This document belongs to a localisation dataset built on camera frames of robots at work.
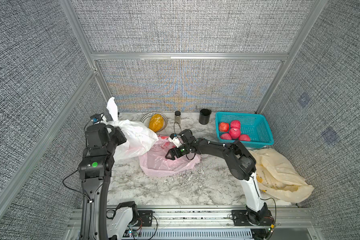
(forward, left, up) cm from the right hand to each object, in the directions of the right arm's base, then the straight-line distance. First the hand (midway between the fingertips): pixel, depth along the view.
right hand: (168, 150), depth 93 cm
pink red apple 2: (+13, -44, +1) cm, 46 cm away
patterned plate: (+29, +19, -3) cm, 35 cm away
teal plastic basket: (+23, -62, -4) cm, 66 cm away
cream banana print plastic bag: (-19, -58, +4) cm, 61 cm away
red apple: (+18, -37, +1) cm, 41 cm away
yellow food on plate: (+22, +10, +1) cm, 25 cm away
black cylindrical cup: (+31, -26, -2) cm, 40 cm away
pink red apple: (+10, -37, +2) cm, 38 cm away
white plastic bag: (-7, +12, +25) cm, 29 cm away
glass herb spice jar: (+27, -5, 0) cm, 28 cm away
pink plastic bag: (-8, +8, -1) cm, 12 cm away
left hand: (-5, +19, +31) cm, 36 cm away
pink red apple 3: (+8, -48, +2) cm, 49 cm away
